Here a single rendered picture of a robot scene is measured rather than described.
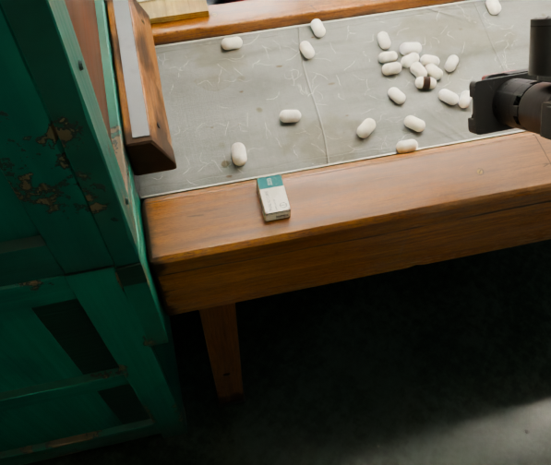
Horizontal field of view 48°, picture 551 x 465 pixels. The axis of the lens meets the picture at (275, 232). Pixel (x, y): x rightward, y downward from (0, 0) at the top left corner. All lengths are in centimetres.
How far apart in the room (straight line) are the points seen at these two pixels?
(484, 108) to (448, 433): 95
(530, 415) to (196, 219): 106
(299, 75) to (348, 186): 25
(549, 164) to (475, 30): 31
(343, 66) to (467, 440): 93
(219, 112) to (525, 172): 46
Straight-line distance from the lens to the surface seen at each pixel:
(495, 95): 81
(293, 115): 97
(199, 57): 108
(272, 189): 85
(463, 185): 92
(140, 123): 84
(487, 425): 162
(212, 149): 95
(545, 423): 167
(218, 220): 85
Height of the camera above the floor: 149
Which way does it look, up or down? 60 degrees down
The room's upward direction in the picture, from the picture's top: 2 degrees clockwise
